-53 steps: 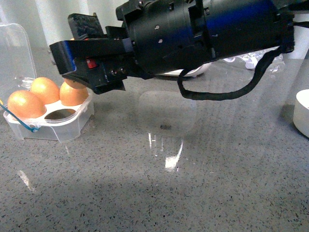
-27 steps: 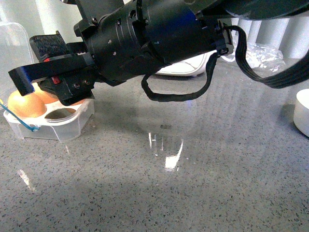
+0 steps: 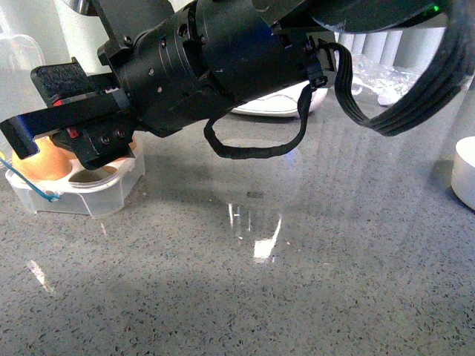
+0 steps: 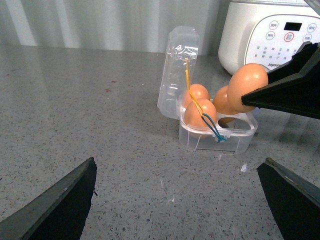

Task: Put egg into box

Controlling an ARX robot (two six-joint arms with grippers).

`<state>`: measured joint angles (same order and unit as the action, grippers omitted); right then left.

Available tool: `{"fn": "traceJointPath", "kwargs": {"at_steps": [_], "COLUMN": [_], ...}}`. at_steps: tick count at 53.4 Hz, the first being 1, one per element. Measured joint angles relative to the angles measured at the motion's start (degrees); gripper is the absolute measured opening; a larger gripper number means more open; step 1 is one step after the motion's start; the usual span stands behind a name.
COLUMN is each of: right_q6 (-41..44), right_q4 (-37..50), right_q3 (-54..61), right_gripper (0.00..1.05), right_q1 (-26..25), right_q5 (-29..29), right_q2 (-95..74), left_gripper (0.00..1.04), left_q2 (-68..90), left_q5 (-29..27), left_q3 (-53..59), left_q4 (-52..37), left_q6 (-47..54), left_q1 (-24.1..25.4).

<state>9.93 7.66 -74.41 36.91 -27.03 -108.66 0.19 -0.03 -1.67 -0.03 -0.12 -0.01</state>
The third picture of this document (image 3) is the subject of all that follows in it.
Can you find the black flat ribbon cable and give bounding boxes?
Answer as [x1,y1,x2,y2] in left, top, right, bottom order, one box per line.
[318,0,475,138]

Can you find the clear plastic egg box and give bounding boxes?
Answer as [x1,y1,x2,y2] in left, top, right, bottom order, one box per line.
[1,34,145,218]

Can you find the white soy milk maker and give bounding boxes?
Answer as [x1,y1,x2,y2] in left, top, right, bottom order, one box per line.
[54,1,305,118]

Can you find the black sleeved cable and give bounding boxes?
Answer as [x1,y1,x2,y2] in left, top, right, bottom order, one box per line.
[203,70,330,161]

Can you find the white round bowl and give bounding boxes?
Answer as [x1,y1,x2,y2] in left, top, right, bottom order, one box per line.
[451,136,474,210]

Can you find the brown egg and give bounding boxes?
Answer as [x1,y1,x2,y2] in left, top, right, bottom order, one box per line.
[12,139,73,181]

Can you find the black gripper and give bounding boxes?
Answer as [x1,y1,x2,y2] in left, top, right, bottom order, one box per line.
[0,35,203,171]

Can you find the blue rubber band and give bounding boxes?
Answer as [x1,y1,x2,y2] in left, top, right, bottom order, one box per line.
[0,157,60,202]

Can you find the clear plastic bag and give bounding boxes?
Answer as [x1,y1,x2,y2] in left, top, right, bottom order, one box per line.
[351,53,428,108]

